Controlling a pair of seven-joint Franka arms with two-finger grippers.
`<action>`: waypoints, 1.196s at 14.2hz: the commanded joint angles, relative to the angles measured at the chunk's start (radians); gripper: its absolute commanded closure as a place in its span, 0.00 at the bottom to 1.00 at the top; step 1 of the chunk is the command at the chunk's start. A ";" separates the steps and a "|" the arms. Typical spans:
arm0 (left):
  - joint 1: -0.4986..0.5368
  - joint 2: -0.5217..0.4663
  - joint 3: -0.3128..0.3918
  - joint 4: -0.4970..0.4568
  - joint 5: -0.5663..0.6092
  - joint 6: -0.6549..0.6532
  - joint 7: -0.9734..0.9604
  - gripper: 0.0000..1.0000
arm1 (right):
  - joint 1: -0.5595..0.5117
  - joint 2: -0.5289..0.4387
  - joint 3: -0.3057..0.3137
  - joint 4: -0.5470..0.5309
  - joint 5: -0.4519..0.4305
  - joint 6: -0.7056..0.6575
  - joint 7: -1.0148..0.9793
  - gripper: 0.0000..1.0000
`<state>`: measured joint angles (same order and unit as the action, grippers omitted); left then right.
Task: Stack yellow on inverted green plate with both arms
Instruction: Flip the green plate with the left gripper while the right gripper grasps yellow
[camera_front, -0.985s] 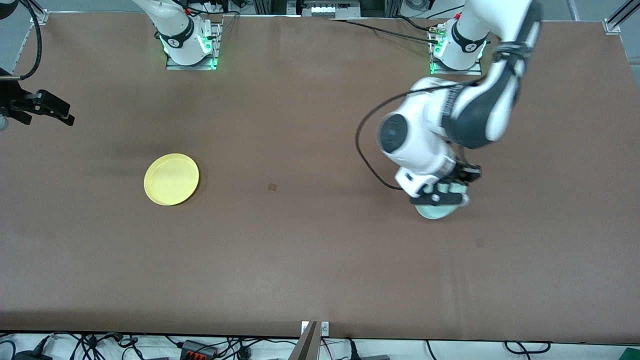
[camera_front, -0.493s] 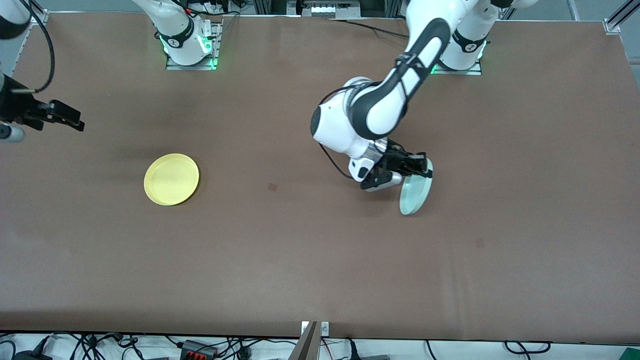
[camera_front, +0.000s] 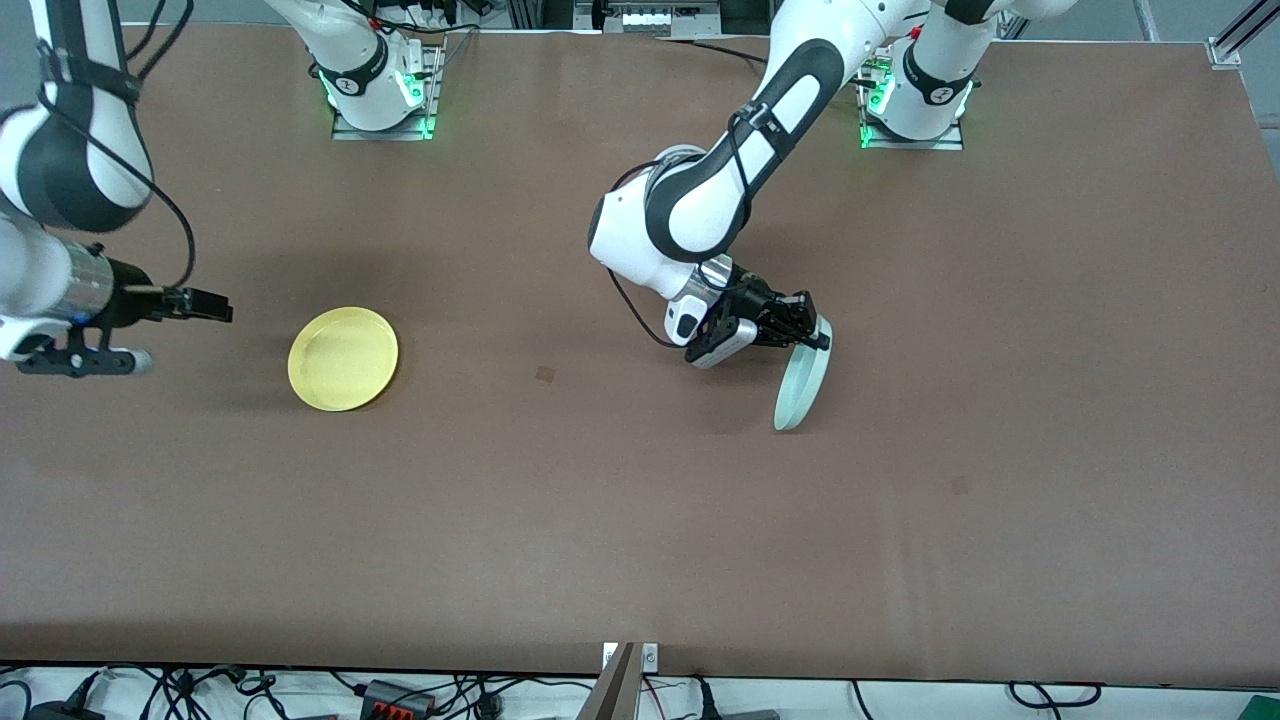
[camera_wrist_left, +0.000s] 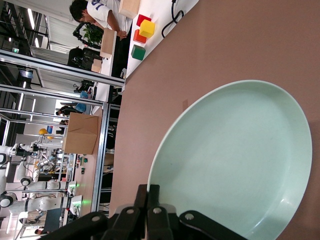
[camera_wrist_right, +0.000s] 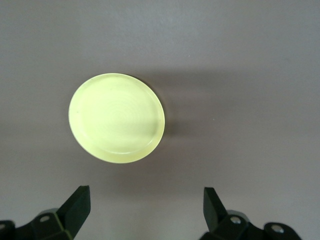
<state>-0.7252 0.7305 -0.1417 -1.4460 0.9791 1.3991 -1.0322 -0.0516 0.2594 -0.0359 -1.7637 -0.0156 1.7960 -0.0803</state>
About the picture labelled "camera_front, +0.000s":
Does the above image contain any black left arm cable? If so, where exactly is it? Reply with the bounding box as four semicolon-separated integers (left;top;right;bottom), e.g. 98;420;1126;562
605;100;776;351

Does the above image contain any yellow round plate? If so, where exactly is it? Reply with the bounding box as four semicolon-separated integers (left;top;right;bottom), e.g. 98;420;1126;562
287;306;400;412

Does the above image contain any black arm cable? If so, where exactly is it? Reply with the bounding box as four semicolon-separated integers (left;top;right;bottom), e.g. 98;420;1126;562
605;100;776;351
35;0;197;293

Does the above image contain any black cable across table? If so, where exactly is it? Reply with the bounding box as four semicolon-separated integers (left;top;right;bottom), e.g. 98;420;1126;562
660;36;773;75

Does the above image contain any pale green round plate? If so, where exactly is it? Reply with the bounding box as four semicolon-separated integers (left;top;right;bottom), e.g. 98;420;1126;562
774;315;835;432

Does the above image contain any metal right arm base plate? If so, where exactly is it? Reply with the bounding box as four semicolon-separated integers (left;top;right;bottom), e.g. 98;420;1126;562
330;42;443;142

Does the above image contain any black looped cable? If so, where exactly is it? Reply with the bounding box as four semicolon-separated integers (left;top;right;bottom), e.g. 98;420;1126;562
1007;681;1103;710

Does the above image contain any black orange power strip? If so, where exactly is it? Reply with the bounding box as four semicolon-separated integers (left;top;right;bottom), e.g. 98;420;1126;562
360;679;437;720

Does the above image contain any tangled black cable bundle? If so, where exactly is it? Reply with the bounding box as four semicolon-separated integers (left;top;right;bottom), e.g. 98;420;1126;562
0;664;353;720

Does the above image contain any grey terminal block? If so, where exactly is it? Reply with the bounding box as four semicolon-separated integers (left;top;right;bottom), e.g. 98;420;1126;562
598;0;723;37

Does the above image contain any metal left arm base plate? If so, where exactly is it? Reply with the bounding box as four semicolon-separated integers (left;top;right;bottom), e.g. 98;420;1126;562
857;50;967;152

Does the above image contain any grey camera mount pole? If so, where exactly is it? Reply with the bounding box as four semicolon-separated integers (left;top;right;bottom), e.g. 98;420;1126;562
577;642;642;720

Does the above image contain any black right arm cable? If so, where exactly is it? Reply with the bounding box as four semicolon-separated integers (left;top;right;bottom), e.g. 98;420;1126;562
35;0;197;293

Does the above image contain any aluminium frame profile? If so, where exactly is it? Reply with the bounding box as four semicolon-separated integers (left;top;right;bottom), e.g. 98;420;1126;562
505;0;781;37

